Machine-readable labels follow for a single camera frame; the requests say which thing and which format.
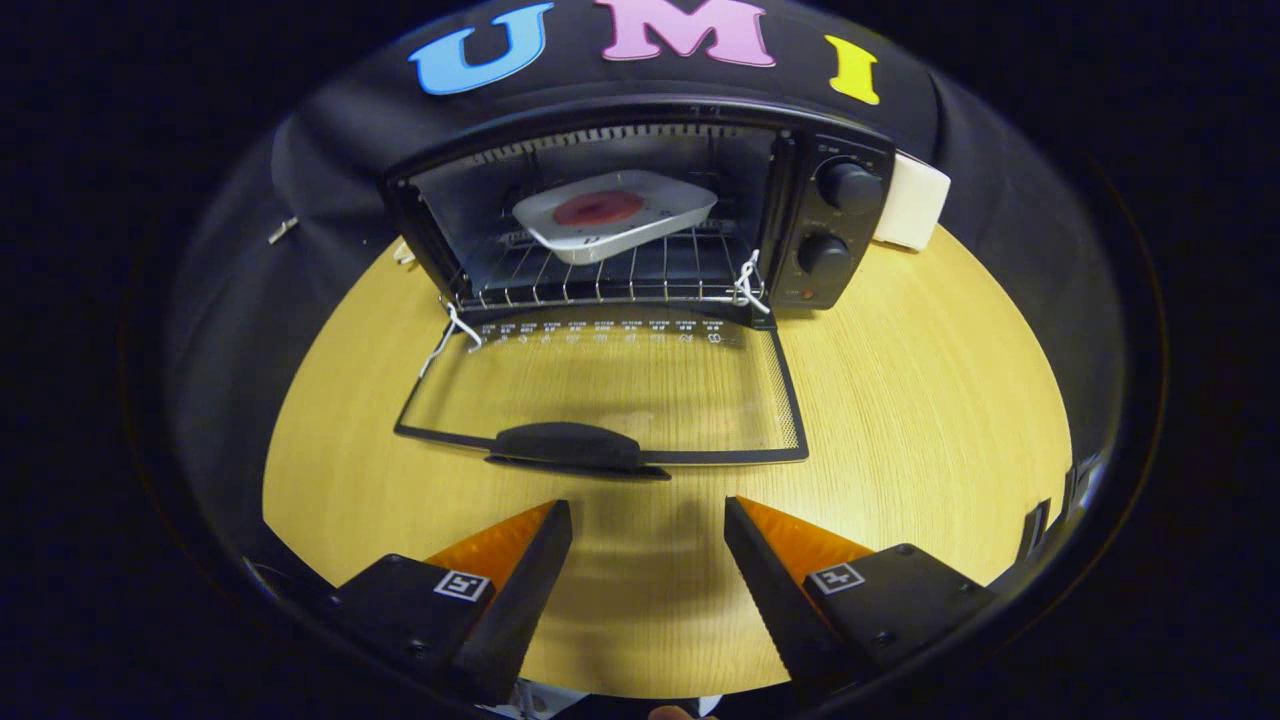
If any white square plate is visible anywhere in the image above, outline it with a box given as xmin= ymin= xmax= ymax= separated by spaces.
xmin=512 ymin=169 xmax=719 ymax=266

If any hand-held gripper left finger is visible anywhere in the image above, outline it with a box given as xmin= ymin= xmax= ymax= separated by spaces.
xmin=325 ymin=499 xmax=574 ymax=706

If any cream white toaster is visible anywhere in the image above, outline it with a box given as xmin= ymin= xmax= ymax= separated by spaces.
xmin=872 ymin=150 xmax=952 ymax=253

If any black toaster oven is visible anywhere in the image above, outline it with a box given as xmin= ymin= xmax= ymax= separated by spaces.
xmin=383 ymin=95 xmax=897 ymax=482

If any dark grey chair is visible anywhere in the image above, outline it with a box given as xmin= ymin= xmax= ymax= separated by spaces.
xmin=1018 ymin=498 xmax=1051 ymax=561

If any pink round ham slice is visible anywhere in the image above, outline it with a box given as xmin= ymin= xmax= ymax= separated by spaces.
xmin=553 ymin=190 xmax=646 ymax=228

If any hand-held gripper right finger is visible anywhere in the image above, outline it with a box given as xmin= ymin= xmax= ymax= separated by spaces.
xmin=724 ymin=495 xmax=998 ymax=701

